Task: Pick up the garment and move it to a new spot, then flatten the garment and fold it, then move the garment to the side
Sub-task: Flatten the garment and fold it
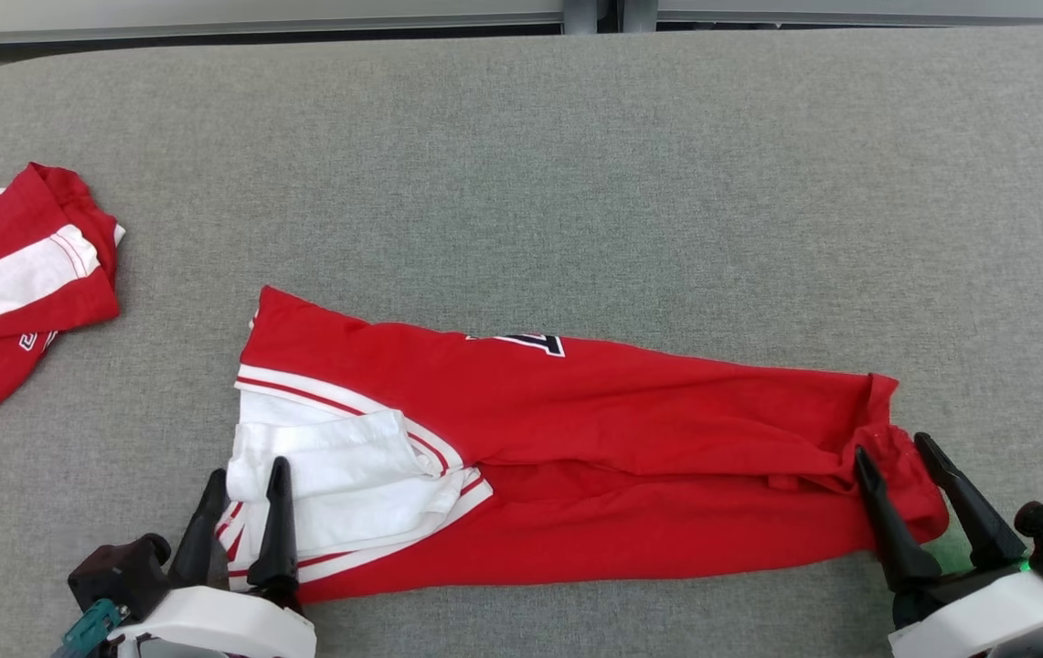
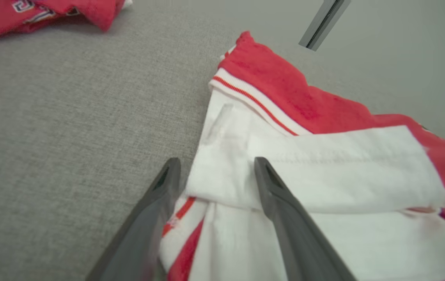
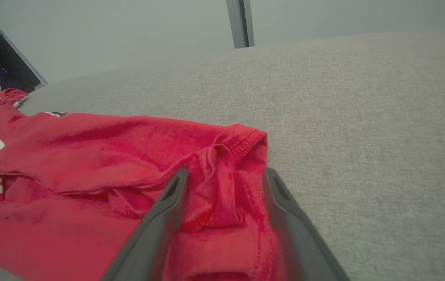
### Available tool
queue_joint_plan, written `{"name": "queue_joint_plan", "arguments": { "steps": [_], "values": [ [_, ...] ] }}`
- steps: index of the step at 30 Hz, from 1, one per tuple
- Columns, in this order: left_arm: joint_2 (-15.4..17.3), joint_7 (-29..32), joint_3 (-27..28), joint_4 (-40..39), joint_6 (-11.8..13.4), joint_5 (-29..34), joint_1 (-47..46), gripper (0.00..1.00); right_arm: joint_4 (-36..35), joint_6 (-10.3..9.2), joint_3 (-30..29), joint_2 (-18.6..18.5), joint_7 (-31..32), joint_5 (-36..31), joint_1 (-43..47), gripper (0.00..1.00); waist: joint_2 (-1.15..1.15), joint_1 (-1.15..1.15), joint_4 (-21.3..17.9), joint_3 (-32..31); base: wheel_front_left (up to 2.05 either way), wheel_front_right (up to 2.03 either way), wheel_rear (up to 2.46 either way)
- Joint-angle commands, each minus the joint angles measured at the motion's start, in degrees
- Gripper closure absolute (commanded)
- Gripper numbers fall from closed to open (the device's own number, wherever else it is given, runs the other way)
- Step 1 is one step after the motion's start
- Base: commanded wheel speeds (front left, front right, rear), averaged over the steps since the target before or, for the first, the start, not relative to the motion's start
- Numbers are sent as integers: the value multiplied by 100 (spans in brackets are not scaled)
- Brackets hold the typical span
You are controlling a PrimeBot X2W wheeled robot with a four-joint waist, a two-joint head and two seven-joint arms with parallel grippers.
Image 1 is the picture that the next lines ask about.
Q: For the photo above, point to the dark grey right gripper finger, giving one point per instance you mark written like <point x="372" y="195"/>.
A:
<point x="896" y="539"/>
<point x="973" y="516"/>

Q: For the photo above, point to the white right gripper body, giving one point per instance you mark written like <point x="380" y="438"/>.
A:
<point x="978" y="612"/>

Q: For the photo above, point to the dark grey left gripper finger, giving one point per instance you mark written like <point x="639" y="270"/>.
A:
<point x="201" y="539"/>
<point x="279" y="539"/>

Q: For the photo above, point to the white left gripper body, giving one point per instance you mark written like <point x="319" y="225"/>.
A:
<point x="210" y="626"/>

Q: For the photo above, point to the red jersey with white trim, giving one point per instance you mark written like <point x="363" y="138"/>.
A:
<point x="576" y="411"/>

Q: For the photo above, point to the grey partition base rail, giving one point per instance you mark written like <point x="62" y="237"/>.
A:
<point x="850" y="11"/>
<point x="210" y="27"/>

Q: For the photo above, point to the grey partition post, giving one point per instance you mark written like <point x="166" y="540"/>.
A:
<point x="640" y="14"/>
<point x="580" y="14"/>

